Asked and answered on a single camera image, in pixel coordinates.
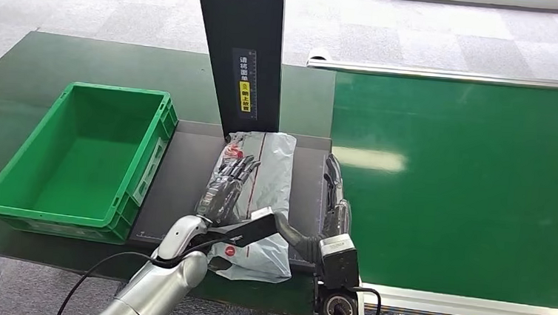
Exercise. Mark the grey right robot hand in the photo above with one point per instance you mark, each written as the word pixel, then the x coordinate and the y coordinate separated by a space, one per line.
pixel 336 219

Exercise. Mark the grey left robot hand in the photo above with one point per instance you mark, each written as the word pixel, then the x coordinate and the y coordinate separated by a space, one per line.
pixel 225 192

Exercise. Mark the grey plastic mailer package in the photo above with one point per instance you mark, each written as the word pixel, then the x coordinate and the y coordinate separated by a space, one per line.
pixel 273 175

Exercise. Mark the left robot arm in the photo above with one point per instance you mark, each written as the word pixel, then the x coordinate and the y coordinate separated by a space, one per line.
pixel 162 285

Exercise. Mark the black weighing device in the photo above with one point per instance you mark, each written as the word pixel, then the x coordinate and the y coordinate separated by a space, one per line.
pixel 249 26

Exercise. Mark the yellow label sticker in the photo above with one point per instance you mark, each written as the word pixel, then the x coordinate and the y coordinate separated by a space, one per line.
pixel 245 97

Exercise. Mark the green plastic crate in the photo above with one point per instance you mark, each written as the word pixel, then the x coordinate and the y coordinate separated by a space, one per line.
pixel 81 172

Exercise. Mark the green conveyor belt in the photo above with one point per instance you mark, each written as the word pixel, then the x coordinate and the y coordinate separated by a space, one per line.
pixel 478 190

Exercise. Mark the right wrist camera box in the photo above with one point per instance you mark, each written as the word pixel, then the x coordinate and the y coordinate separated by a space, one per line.
pixel 338 263

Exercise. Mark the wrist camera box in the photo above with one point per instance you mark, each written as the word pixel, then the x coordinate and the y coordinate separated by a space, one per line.
pixel 249 230
pixel 338 263

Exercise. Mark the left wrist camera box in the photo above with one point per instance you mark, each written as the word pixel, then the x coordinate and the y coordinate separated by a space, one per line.
pixel 249 230

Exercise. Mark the silver conveyor side rail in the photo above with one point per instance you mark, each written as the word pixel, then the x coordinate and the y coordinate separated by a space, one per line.
pixel 470 309
pixel 461 76

